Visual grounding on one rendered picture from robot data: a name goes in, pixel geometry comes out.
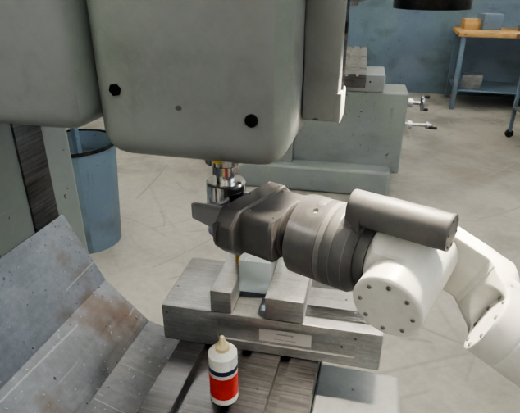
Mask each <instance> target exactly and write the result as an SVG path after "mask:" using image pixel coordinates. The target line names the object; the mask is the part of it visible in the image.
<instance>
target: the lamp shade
mask: <svg viewBox="0 0 520 413"><path fill-rule="evenodd" d="M472 3H473V0H394V1H393V8H397V9H407V10H423V11H462V10H471V9H472Z"/></svg>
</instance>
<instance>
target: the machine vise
mask: <svg viewBox="0 0 520 413"><path fill-rule="evenodd" d="M265 297H266V294H261V293H249V292H243V291H240V290H239V264H238V263H236V262H235V254H232V253H230V254H229V256H228V257H227V259H226V261H218V260H211V259H204V258H197V257H192V258H191V260H190V261H189V264H188V265H187V266H186V267H185V269H184V271H183V272H182V274H181V275H180V277H179V278H178V280H177V281H176V283H175V285H174V286H173V288H172V289H171V291H170V292H169V293H168V295H167V296H166V298H165V300H164V301H163V303H162V318H163V325H164V333H165V337H166V338H174V339H179V340H185V341H190V342H196V343H206V344H211V345H214V344H215V343H216V342H218V341H219V338H220V336H221V335H223V336H224V338H225V340H226V341H227V342H228V343H231V344H233V345H234V346H235V347H236V348H237V349H243V350H248V351H254V352H264V353H269V354H274V355H280V356H290V357H295V358H301V359H306V360H311V361H321V362H327V363H332V364H338V365H348V366H353V367H358V368H364V369H369V370H378V369H379V366H380V360H381V349H382V343H383V338H384V333H383V332H381V331H379V330H378V329H375V328H374V327H372V326H371V325H370V324H368V322H366V321H365V319H363V317H362V316H361V315H360V313H359V312H358V310H357V308H356V306H355V304H354V299H353V290H352V291H350V292H344V291H341V290H339V289H337V288H333V287H331V286H329V285H326V284H323V283H320V282H317V281H316V280H312V286H311V289H310V293H309V298H308V304H307V309H306V313H305V317H304V321H303V323H302V324H300V323H295V322H289V321H283V320H272V319H267V318H265Z"/></svg>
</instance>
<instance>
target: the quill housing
mask: <svg viewBox="0 0 520 413"><path fill-rule="evenodd" d="M86 2H87V8H88V14H89V25H90V31H91V37H92V43H93V49H94V59H95V65H96V71H97V77H98V87H99V93H100V99H101V105H102V111H103V122H104V128H105V130H106V133H107V137H108V138H109V140H110V141H111V143H112V144H113V145H114V146H115V147H117V148H119V149H120V150H122V151H125V152H131V153H138V154H147V155H156V156H165V157H182V158H191V159H200V160H209V161H226V162H235V163H244V164H253V165H268V164H271V163H272V162H274V161H277V160H279V159H280V158H281V157H282V156H283V155H285V153H286V151H287V150H288V148H289V147H290V145H291V143H292V142H293V141H294V139H295V137H296V135H297V134H298V132H299V131H300V130H301V128H302V126H303V124H304V123H305V121H306V120H304V119H303V117H302V101H303V59H304V37H305V16H306V0H86Z"/></svg>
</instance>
